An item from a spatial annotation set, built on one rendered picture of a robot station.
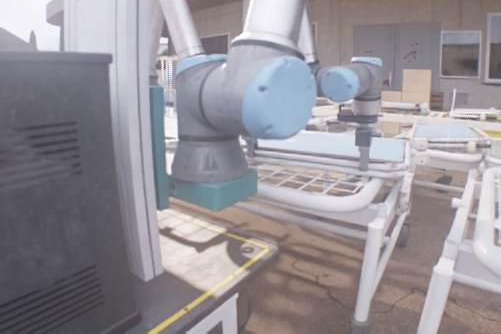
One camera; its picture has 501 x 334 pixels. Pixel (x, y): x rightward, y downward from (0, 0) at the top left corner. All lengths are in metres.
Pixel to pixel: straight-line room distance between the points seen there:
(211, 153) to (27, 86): 0.39
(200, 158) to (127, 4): 0.36
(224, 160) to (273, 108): 0.22
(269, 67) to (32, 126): 0.37
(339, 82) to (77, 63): 0.59
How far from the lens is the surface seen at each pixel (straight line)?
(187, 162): 0.68
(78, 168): 0.51
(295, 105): 0.54
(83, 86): 0.50
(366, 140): 0.93
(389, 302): 1.30
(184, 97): 0.67
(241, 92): 0.51
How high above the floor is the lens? 0.78
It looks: 11 degrees down
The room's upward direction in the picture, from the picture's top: straight up
